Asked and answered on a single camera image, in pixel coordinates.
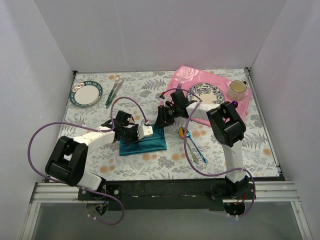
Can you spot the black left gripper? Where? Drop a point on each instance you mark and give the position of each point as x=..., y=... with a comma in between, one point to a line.
x=131, y=134

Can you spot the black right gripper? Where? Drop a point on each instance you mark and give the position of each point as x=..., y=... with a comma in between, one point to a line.
x=163, y=115

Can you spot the teal cloth napkin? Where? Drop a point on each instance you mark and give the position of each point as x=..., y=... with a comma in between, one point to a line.
x=156, y=142

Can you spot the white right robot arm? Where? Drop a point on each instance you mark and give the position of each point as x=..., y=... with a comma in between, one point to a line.
x=226, y=124

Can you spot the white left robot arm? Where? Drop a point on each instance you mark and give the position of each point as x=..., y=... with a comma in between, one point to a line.
x=67, y=161

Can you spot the iridescent gold spoon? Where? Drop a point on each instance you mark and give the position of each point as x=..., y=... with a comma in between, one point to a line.
x=181, y=132

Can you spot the iridescent blue fork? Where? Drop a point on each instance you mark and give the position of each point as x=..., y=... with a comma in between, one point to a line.
x=188, y=135

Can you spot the pink floral placemat cloth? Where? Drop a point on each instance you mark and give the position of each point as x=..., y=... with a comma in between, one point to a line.
x=189, y=76

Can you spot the blue floral white plate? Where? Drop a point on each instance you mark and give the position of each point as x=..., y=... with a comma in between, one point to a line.
x=208, y=93

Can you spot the green rimmed white plate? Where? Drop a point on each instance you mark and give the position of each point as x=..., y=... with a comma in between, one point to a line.
x=85, y=94

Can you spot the purple metallic spoon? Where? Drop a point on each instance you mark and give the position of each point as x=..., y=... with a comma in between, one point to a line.
x=235, y=104

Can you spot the cream ceramic mug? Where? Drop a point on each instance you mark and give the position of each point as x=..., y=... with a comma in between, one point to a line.
x=236, y=90

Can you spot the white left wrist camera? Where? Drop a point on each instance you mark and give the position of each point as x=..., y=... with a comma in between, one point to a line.
x=144, y=130

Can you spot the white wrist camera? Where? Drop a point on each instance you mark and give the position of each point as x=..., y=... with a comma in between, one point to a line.
x=144, y=130
x=167, y=97

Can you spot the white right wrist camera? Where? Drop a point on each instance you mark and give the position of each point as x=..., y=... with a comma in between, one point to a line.
x=167, y=97

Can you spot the green handled knife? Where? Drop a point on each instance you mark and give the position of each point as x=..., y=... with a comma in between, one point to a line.
x=115, y=93

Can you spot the green handled fork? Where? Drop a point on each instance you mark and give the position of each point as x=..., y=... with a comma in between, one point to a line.
x=116, y=83

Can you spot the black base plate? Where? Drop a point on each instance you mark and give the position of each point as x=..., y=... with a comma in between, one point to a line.
x=172, y=194

